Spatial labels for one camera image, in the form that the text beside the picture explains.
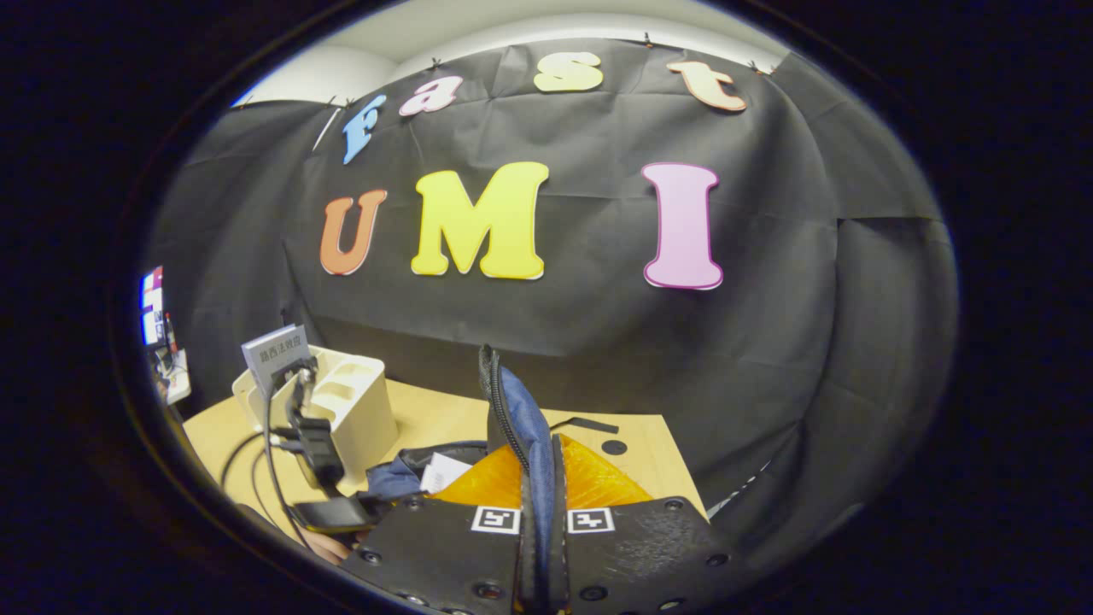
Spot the computer monitor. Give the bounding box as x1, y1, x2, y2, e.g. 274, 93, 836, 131
139, 266, 165, 347

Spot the lavender cover book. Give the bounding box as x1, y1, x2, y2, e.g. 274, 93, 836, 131
242, 325, 313, 398

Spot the navy blue schoolbag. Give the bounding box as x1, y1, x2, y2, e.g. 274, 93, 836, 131
359, 344, 620, 615

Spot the cream plastic bookshelf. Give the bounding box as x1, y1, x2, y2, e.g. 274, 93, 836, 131
232, 344, 400, 496

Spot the white cover book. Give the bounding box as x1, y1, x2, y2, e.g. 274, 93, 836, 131
420, 453, 472, 495

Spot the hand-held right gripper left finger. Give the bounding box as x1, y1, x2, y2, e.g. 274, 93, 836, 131
342, 431, 526, 615

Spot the white side desk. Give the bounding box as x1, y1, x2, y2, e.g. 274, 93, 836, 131
158, 346, 193, 407

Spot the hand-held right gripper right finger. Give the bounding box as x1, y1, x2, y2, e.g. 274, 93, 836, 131
551, 431, 752, 615

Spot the black cable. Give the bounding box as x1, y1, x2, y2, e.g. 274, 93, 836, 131
220, 376, 308, 548

